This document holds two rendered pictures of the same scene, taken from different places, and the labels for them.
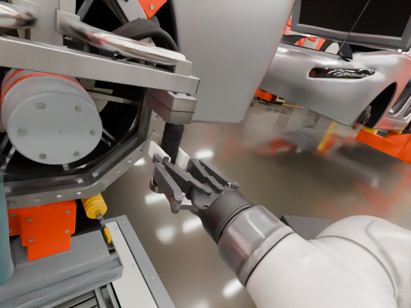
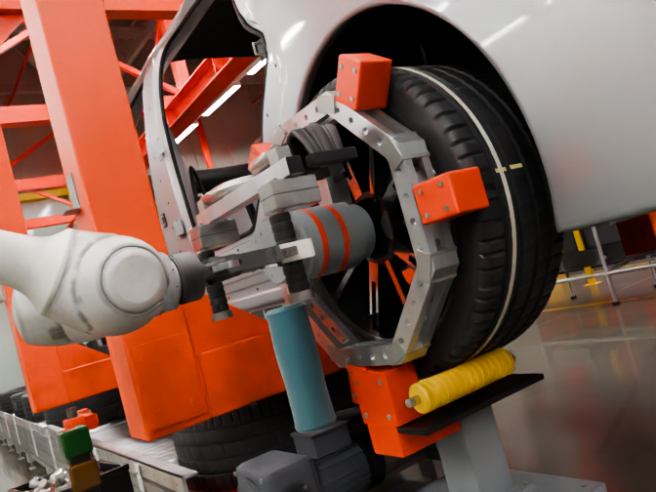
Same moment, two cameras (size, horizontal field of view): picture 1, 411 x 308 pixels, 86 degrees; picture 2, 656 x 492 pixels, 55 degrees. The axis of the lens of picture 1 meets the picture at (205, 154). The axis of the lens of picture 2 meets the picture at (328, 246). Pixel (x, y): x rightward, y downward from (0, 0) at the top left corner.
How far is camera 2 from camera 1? 117 cm
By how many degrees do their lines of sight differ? 102
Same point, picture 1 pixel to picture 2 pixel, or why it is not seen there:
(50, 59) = (231, 199)
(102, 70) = (244, 192)
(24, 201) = (351, 356)
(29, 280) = not seen: outside the picture
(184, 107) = (265, 193)
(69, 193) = (377, 353)
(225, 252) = not seen: hidden behind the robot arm
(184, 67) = (271, 156)
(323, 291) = not seen: hidden behind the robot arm
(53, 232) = (379, 413)
